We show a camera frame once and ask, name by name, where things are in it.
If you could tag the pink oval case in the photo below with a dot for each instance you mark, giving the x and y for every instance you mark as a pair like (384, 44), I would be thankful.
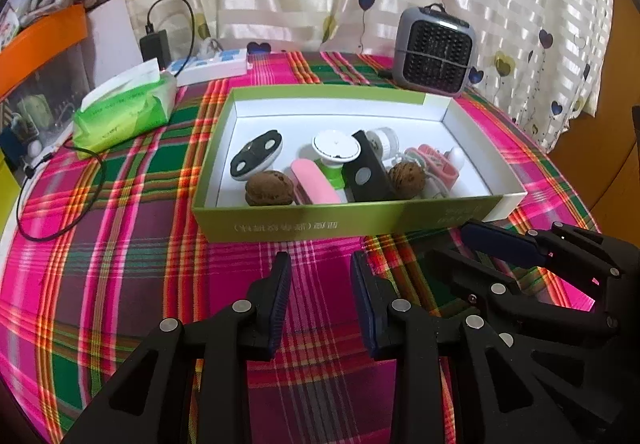
(315, 181)

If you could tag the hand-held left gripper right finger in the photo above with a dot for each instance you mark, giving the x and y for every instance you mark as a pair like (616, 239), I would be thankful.
(362, 304)

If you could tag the black power adapter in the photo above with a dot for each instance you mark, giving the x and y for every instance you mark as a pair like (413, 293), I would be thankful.
(155, 48)

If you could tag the wooden furniture panel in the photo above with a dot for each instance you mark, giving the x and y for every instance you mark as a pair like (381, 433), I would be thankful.
(620, 123)

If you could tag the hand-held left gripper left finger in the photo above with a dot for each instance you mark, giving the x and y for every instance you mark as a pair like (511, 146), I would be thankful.
(277, 309)

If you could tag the large brown walnut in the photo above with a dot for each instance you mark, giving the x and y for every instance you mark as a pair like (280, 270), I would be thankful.
(270, 189)

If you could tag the green and white suction holder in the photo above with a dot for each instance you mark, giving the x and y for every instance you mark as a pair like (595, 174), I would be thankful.
(335, 146)

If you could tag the grey mini heater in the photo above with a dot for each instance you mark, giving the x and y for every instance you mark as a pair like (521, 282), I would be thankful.
(435, 51)

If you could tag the green tissue pack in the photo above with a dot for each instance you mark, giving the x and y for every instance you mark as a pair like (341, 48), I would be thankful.
(125, 111)

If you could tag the grey ball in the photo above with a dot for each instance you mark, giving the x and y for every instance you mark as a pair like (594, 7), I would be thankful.
(456, 157)

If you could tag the white power strip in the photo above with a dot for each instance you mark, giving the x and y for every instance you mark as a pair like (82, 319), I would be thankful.
(210, 66)

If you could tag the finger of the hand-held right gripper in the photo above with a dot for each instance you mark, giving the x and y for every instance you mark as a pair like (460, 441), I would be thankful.
(465, 279)
(505, 241)

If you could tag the green cardboard box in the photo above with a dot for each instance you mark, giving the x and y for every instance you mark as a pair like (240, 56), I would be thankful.
(325, 224)

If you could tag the black rectangular device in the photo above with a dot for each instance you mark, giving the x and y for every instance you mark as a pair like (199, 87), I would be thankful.
(367, 179)

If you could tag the black bear-shaped pad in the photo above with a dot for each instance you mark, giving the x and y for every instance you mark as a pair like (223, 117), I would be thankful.
(257, 156)

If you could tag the small brown walnut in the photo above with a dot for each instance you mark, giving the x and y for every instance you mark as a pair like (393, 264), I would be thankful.
(407, 179)

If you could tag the yellow box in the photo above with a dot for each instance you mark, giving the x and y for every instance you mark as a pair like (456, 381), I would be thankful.
(7, 194)

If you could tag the orange-lidded storage bin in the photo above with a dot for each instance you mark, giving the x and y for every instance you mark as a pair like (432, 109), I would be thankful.
(40, 43)

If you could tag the small white round container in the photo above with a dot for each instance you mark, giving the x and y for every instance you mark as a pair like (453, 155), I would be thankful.
(386, 139)

